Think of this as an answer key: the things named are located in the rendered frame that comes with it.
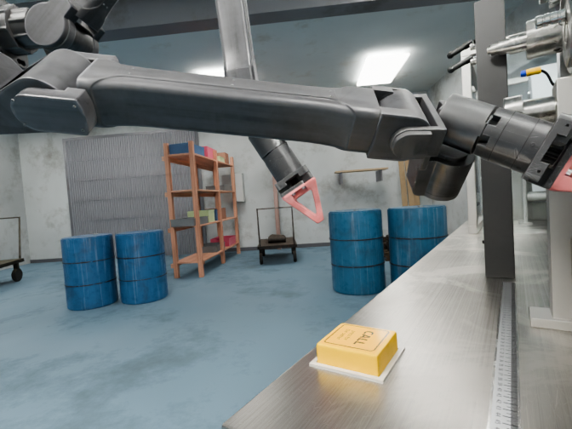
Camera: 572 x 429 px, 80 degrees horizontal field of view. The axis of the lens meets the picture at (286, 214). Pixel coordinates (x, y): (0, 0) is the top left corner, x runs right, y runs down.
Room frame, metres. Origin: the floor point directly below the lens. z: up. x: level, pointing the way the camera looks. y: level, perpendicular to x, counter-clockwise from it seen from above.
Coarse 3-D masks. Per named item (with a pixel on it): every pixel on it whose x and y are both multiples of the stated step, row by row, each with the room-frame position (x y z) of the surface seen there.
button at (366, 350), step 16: (336, 336) 0.38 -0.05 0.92; (352, 336) 0.38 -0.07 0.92; (368, 336) 0.38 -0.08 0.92; (384, 336) 0.37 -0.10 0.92; (320, 352) 0.37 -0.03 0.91; (336, 352) 0.36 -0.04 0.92; (352, 352) 0.35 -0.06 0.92; (368, 352) 0.34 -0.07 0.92; (384, 352) 0.35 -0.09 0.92; (352, 368) 0.35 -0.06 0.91; (368, 368) 0.34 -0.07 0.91; (384, 368) 0.35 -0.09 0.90
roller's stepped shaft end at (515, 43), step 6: (510, 36) 0.63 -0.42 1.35; (516, 36) 0.62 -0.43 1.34; (522, 36) 0.61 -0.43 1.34; (498, 42) 0.63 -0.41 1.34; (504, 42) 0.63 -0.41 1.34; (510, 42) 0.62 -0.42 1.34; (516, 42) 0.62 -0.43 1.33; (522, 42) 0.61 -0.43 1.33; (492, 48) 0.64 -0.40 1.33; (498, 48) 0.63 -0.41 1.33; (504, 48) 0.63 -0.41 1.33; (510, 48) 0.62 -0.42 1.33; (516, 48) 0.62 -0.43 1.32; (522, 48) 0.62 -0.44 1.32; (492, 54) 0.65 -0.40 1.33
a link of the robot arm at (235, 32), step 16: (224, 0) 0.63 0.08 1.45; (240, 0) 0.63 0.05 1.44; (224, 16) 0.63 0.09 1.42; (240, 16) 0.63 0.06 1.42; (224, 32) 0.63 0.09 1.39; (240, 32) 0.63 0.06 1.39; (224, 48) 0.63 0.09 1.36; (240, 48) 0.63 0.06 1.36; (224, 64) 0.63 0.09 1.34; (240, 64) 0.62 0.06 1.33
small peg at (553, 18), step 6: (552, 12) 0.40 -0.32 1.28; (558, 12) 0.40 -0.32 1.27; (564, 12) 0.39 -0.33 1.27; (540, 18) 0.40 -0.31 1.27; (546, 18) 0.40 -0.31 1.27; (552, 18) 0.40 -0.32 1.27; (558, 18) 0.40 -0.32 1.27; (564, 18) 0.39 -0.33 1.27; (540, 24) 0.41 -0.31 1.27; (546, 24) 0.40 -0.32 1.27; (552, 24) 0.40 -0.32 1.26
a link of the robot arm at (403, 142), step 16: (416, 96) 0.42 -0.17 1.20; (432, 112) 0.39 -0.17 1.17; (416, 128) 0.36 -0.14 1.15; (432, 128) 0.36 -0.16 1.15; (400, 144) 0.37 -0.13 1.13; (416, 144) 0.37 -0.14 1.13; (432, 144) 0.37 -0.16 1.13; (416, 160) 0.43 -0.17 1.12; (432, 160) 0.42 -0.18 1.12; (464, 160) 0.42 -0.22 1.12; (416, 176) 0.43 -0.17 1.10; (432, 176) 0.43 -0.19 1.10; (448, 176) 0.42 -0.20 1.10; (464, 176) 0.43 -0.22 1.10; (416, 192) 0.45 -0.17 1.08; (432, 192) 0.44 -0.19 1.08; (448, 192) 0.44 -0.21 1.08
